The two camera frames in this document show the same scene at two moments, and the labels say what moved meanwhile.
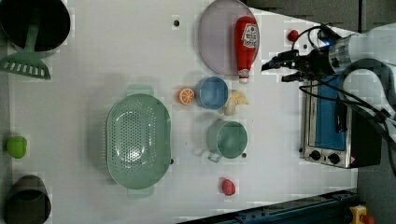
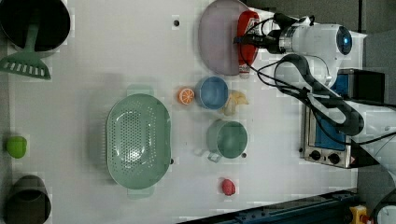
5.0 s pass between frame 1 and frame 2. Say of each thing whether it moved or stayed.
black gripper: moved
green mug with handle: stayed
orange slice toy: stayed
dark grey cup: stayed
